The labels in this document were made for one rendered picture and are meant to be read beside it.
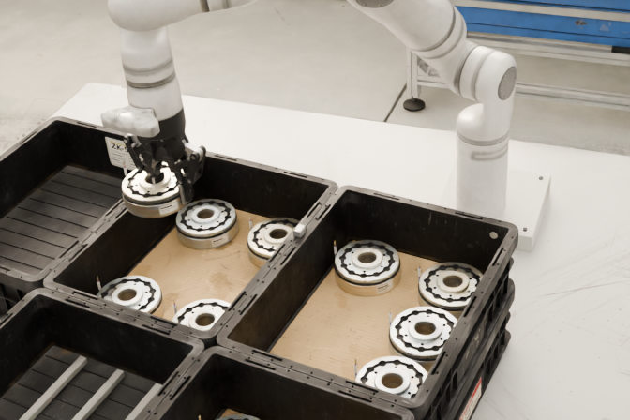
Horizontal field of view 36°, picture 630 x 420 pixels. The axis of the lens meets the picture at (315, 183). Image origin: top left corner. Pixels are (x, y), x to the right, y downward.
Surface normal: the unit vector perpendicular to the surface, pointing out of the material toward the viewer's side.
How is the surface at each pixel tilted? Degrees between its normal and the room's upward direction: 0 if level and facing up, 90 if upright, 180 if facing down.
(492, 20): 90
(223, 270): 0
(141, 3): 79
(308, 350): 0
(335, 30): 0
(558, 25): 90
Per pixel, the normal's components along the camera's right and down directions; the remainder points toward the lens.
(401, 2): 0.41, 0.82
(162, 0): 0.35, 0.37
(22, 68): -0.07, -0.82
